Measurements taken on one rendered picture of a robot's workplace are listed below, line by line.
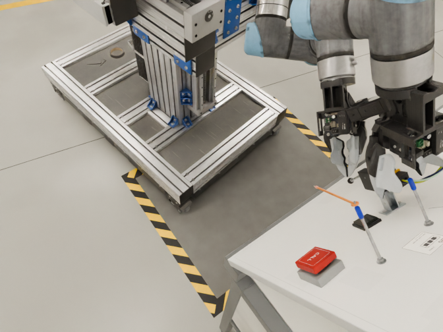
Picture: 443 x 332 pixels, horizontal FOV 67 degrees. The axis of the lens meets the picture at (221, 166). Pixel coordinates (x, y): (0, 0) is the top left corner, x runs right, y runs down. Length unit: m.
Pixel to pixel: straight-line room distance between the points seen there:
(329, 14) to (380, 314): 0.40
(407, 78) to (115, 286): 1.53
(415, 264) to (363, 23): 0.34
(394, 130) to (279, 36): 0.40
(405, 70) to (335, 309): 0.33
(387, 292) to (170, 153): 1.43
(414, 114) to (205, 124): 1.49
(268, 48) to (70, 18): 2.52
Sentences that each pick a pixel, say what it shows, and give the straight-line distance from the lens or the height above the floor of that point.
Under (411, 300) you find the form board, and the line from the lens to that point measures 0.51.
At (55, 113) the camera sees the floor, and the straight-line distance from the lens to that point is 2.43.
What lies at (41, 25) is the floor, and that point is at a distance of 3.20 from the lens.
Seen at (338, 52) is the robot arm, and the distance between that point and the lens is 0.76.
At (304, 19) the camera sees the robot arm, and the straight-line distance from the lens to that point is 0.55.
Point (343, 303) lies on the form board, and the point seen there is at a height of 1.16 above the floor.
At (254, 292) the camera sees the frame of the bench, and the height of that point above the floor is 0.80.
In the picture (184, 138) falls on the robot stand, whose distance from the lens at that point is 1.85.
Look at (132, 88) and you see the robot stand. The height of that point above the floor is 0.21.
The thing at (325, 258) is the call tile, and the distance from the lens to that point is 0.58.
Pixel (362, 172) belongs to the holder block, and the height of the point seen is 1.12.
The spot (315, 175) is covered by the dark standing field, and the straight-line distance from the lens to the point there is 2.07.
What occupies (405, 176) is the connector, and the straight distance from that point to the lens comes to 0.67.
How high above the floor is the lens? 1.66
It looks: 56 degrees down
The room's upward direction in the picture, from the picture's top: 5 degrees clockwise
